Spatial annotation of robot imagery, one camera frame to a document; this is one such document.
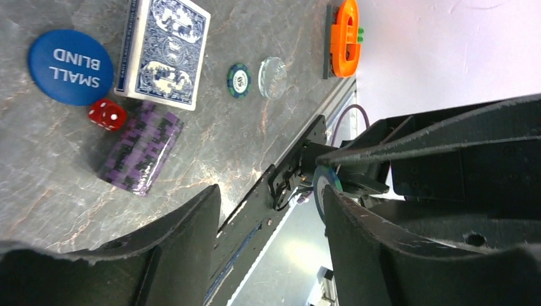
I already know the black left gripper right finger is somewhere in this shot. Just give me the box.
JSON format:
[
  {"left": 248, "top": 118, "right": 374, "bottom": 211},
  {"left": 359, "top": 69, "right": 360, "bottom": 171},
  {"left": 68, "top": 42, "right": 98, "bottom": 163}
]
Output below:
[{"left": 323, "top": 186, "right": 540, "bottom": 305}]

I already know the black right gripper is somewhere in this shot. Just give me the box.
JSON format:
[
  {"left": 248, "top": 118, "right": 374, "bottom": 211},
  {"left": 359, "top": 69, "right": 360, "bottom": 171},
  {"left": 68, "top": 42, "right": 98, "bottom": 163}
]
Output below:
[{"left": 316, "top": 94, "right": 540, "bottom": 219}]

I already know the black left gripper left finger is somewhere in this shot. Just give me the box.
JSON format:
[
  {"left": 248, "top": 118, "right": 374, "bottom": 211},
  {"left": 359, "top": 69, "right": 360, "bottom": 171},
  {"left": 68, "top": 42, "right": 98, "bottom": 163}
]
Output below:
[{"left": 1, "top": 185, "right": 221, "bottom": 305}]

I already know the purple chip stack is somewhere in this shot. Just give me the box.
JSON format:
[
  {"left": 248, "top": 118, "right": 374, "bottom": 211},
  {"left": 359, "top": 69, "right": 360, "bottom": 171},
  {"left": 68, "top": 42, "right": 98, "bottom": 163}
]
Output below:
[{"left": 98, "top": 101, "right": 184, "bottom": 196}]

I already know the red die on table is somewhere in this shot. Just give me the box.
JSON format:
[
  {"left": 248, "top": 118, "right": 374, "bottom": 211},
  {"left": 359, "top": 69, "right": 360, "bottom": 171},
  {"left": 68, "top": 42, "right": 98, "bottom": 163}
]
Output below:
[{"left": 88, "top": 99, "right": 128, "bottom": 131}]

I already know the green toy brick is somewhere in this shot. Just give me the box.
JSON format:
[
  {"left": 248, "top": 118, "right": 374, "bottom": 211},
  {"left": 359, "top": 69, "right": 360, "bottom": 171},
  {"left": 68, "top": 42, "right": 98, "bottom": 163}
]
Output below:
[{"left": 357, "top": 27, "right": 364, "bottom": 44}]

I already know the orange tape dispenser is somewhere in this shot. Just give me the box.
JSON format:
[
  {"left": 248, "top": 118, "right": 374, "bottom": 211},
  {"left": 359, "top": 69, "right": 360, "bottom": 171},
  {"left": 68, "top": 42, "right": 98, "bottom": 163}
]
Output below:
[{"left": 323, "top": 0, "right": 362, "bottom": 79}]

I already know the clear round disc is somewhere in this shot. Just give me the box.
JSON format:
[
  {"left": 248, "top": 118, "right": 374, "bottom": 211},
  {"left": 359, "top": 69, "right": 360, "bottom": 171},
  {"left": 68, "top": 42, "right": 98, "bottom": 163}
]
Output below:
[{"left": 258, "top": 57, "right": 287, "bottom": 100}]

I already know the blue patterned card deck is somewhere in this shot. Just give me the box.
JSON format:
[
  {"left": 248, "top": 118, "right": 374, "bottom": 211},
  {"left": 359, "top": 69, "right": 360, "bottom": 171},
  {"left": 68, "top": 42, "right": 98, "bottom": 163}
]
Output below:
[{"left": 114, "top": 0, "right": 211, "bottom": 111}]

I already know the blue small blind button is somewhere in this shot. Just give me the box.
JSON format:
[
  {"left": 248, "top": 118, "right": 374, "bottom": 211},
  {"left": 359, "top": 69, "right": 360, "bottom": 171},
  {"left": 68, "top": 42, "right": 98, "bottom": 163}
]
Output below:
[{"left": 27, "top": 29, "right": 114, "bottom": 106}]

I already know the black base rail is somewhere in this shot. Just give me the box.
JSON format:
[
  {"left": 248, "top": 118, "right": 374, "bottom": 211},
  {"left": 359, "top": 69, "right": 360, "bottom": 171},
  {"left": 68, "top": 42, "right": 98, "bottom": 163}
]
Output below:
[{"left": 203, "top": 115, "right": 327, "bottom": 305}]

